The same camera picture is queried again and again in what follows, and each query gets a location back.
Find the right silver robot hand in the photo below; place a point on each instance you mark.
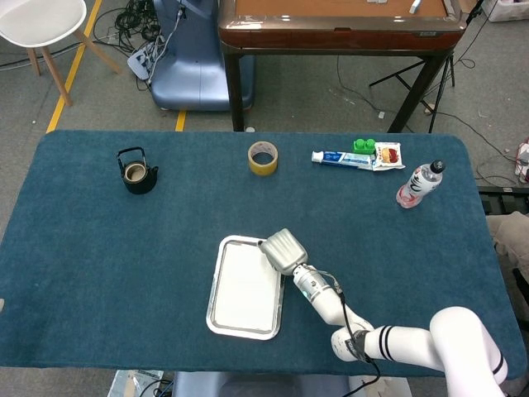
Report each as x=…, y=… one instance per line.
x=285, y=250

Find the white translucent paper sheet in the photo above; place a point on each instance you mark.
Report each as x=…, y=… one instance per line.
x=244, y=285

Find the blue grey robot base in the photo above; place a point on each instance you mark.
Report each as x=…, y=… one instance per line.
x=194, y=74

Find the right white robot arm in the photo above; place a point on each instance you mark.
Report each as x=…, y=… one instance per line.
x=413, y=343

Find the stainless steel tray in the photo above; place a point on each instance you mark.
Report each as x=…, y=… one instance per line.
x=244, y=334

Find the yellow tape roll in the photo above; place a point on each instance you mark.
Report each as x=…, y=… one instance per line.
x=262, y=168

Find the blue carpet table cover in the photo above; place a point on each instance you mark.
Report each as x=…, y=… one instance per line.
x=82, y=248

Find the blue white toothpaste tube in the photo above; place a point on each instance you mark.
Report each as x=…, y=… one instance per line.
x=343, y=159

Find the green building block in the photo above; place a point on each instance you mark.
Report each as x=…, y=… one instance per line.
x=363, y=146

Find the grey blue robot torso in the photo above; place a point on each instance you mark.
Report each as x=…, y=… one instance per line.
x=256, y=386

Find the red white snack packet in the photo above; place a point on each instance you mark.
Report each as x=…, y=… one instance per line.
x=390, y=156

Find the clear bottle pink label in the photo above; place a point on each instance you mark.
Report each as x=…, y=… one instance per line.
x=417, y=184

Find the black cast iron teapot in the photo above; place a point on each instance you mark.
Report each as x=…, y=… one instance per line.
x=138, y=184

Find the brown mahjong table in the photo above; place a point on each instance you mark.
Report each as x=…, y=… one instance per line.
x=330, y=39

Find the beige fabric lump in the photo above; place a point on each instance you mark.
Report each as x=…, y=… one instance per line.
x=510, y=235

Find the white power strip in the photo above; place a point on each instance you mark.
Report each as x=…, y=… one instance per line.
x=140, y=62

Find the white mahjong tile flat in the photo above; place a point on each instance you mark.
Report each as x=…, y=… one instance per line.
x=376, y=1

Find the white shell chair wooden legs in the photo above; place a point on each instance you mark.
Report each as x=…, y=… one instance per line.
x=37, y=20

